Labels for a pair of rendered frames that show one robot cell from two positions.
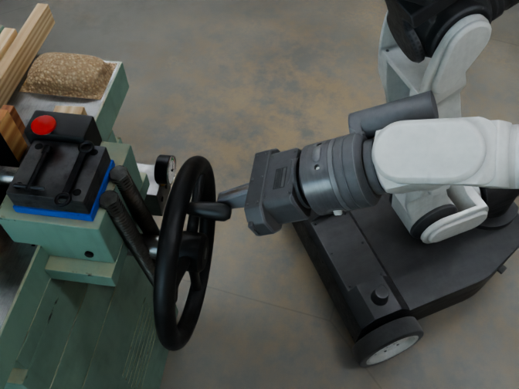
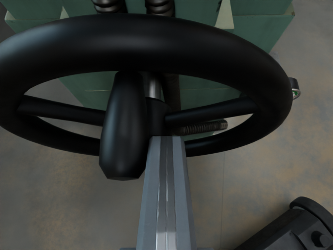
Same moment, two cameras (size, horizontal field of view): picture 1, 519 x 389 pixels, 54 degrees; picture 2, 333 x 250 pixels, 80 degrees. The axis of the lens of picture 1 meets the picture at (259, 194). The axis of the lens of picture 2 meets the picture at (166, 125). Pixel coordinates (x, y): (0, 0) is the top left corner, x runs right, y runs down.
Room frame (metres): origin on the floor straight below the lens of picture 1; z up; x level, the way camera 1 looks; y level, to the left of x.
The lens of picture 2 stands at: (0.39, 0.03, 1.03)
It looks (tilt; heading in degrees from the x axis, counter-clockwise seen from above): 70 degrees down; 83
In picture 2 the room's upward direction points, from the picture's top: 2 degrees counter-clockwise
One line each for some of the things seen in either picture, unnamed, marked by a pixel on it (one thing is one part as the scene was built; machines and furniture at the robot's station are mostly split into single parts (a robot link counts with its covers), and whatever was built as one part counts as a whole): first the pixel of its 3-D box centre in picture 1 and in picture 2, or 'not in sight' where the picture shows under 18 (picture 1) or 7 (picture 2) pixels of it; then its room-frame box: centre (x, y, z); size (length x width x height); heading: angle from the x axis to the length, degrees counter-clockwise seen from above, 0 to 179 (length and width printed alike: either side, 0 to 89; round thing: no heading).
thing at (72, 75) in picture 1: (66, 69); not in sight; (0.66, 0.32, 0.92); 0.14 x 0.09 x 0.04; 82
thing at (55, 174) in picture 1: (62, 161); not in sight; (0.41, 0.25, 0.99); 0.13 x 0.11 x 0.06; 172
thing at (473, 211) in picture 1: (437, 201); not in sight; (0.83, -0.51, 0.28); 0.21 x 0.20 x 0.13; 112
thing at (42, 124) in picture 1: (43, 124); not in sight; (0.44, 0.27, 1.02); 0.03 x 0.03 x 0.01
